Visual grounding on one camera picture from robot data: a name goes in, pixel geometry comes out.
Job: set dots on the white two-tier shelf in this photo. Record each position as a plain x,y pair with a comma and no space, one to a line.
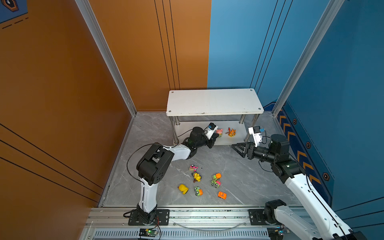
223,102

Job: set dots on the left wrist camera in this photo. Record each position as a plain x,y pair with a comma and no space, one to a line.
210,130

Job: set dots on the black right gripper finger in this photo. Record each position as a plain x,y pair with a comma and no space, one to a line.
238,146
241,150

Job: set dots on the yellow pikachu toy figure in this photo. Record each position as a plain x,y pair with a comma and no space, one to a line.
197,177

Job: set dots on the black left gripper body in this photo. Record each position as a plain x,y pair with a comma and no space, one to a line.
210,142

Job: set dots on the aluminium corner post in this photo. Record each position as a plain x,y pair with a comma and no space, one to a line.
315,39
101,42

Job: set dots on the orange dragon toy figure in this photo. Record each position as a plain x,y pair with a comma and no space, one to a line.
231,132

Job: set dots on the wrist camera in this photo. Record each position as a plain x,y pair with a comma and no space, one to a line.
210,130
258,135

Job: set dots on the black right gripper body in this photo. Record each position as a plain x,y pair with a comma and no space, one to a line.
255,153

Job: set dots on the left aluminium corner post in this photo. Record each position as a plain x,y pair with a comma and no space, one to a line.
101,42

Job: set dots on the green circuit board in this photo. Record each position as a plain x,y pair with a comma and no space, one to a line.
148,234

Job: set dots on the green orange toy car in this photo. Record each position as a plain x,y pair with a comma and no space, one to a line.
198,191

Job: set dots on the orange green toy truck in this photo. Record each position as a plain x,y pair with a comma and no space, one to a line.
216,176

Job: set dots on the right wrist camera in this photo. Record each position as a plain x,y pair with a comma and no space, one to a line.
258,135

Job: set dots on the pink green toy figure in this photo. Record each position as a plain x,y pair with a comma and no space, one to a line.
219,132

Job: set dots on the right aluminium corner post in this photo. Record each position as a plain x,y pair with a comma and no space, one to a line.
315,39

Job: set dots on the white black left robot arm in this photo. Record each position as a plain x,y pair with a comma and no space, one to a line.
153,166

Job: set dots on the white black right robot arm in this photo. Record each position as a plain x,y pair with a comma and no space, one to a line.
327,225

